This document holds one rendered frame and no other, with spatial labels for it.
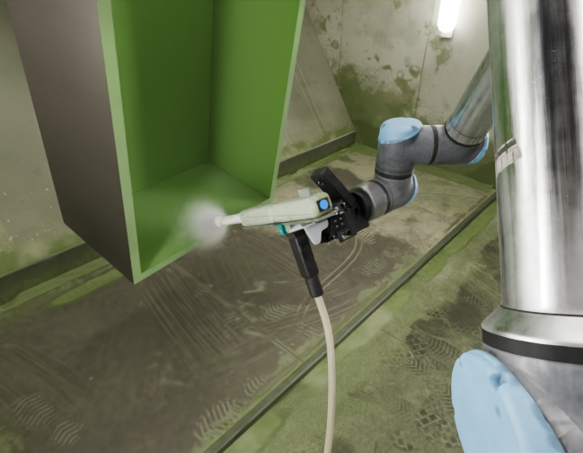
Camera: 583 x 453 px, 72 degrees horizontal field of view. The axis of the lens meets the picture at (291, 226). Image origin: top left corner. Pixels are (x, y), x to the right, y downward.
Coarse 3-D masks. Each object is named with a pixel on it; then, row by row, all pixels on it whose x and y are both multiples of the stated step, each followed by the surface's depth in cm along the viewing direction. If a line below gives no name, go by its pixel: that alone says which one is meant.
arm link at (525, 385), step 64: (512, 0) 38; (576, 0) 34; (512, 64) 37; (576, 64) 34; (512, 128) 37; (576, 128) 34; (512, 192) 37; (576, 192) 33; (512, 256) 37; (576, 256) 33; (512, 320) 36; (576, 320) 33; (512, 384) 33; (576, 384) 31; (512, 448) 32; (576, 448) 30
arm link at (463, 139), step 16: (480, 64) 74; (480, 80) 74; (464, 96) 79; (480, 96) 75; (464, 112) 80; (480, 112) 78; (432, 128) 90; (448, 128) 87; (464, 128) 83; (480, 128) 81; (448, 144) 89; (464, 144) 86; (480, 144) 88; (432, 160) 92; (448, 160) 92; (464, 160) 92
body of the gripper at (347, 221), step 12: (360, 192) 92; (336, 204) 86; (360, 204) 92; (336, 216) 87; (348, 216) 87; (360, 216) 92; (336, 228) 87; (348, 228) 87; (360, 228) 91; (324, 240) 90
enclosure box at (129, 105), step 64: (64, 0) 72; (128, 0) 106; (192, 0) 121; (256, 0) 118; (64, 64) 82; (128, 64) 115; (192, 64) 133; (256, 64) 128; (64, 128) 95; (128, 128) 126; (192, 128) 148; (256, 128) 140; (64, 192) 113; (128, 192) 93; (256, 192) 153; (128, 256) 104
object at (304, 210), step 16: (304, 192) 76; (256, 208) 91; (272, 208) 83; (288, 208) 78; (304, 208) 74; (320, 208) 72; (224, 224) 110; (256, 224) 92; (272, 224) 86; (288, 224) 81; (304, 224) 81; (288, 240) 84; (304, 240) 83; (304, 256) 83; (304, 272) 84; (320, 288) 85
